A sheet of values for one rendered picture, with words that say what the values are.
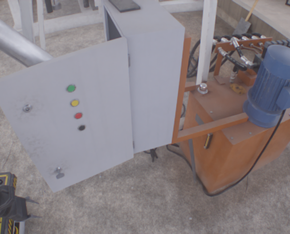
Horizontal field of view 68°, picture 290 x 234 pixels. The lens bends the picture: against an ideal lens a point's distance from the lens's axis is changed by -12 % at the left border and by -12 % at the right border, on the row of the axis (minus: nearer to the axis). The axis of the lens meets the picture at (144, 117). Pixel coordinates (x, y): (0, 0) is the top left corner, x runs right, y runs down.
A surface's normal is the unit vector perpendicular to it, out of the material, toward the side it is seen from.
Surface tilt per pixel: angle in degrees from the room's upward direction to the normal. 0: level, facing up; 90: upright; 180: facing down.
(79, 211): 0
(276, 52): 0
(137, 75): 90
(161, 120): 90
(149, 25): 0
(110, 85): 90
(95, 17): 90
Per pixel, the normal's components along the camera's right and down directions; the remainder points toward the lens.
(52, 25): 0.32, 0.69
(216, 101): 0.00, -0.68
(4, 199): -0.34, -0.45
